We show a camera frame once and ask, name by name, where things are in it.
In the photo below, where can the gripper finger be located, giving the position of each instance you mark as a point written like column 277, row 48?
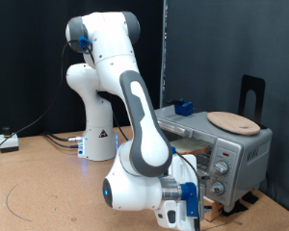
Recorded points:
column 208, row 208
column 204, row 175

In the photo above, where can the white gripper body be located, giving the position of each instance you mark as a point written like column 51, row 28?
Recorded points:
column 186, row 170

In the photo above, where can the small blue object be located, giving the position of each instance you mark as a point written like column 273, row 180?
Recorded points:
column 184, row 109

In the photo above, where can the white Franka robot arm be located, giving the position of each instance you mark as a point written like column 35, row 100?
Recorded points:
column 141, row 138

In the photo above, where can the silver oven knob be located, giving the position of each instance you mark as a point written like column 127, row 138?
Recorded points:
column 218, row 188
column 221, row 167

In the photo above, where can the silver toaster oven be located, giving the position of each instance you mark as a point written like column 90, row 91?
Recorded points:
column 244, row 160

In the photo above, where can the black foam pad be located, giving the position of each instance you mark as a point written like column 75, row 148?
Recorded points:
column 251, row 197
column 234, row 208

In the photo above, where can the round wooden cutting board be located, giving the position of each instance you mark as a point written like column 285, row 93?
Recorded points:
column 234, row 123

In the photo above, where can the black metal bookend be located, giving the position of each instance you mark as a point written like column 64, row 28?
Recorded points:
column 252, row 83

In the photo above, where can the vertical metal pole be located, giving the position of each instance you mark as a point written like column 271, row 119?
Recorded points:
column 163, row 48

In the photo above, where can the emergency stop button box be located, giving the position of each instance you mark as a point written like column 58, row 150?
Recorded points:
column 9, row 141

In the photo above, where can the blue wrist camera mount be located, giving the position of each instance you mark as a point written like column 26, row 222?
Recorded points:
column 190, row 199

